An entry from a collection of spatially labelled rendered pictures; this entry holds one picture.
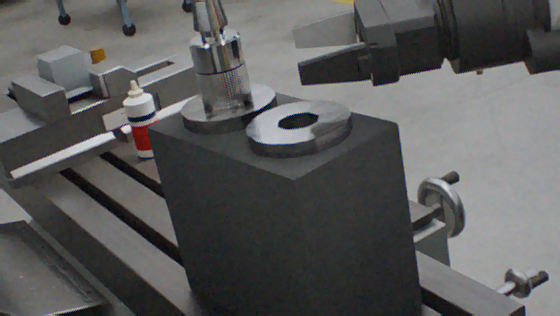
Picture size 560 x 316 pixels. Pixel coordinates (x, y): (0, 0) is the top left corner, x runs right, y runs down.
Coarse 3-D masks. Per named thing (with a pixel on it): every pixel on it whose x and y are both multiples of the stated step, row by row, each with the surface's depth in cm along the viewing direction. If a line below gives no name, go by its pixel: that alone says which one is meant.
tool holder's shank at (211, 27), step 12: (192, 0) 77; (204, 0) 77; (216, 0) 77; (192, 12) 78; (204, 12) 77; (216, 12) 77; (204, 24) 77; (216, 24) 77; (204, 36) 78; (216, 36) 78
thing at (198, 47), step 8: (232, 32) 79; (192, 40) 79; (200, 40) 79; (216, 40) 78; (224, 40) 78; (232, 40) 78; (240, 40) 79; (192, 48) 78; (200, 48) 78; (208, 48) 77; (216, 48) 77; (224, 48) 78; (232, 48) 78; (200, 56) 78
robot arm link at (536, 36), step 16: (512, 0) 75; (528, 0) 75; (544, 0) 76; (512, 16) 75; (528, 16) 75; (544, 16) 77; (512, 32) 76; (528, 32) 76; (544, 32) 76; (512, 48) 77; (528, 48) 76; (544, 48) 75; (528, 64) 77; (544, 64) 75
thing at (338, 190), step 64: (192, 128) 80; (256, 128) 75; (320, 128) 72; (384, 128) 74; (192, 192) 82; (256, 192) 73; (320, 192) 70; (384, 192) 75; (192, 256) 88; (256, 256) 77; (320, 256) 72; (384, 256) 77
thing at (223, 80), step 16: (240, 48) 79; (208, 64) 78; (224, 64) 78; (240, 64) 79; (208, 80) 79; (224, 80) 79; (240, 80) 79; (208, 96) 80; (224, 96) 79; (240, 96) 80
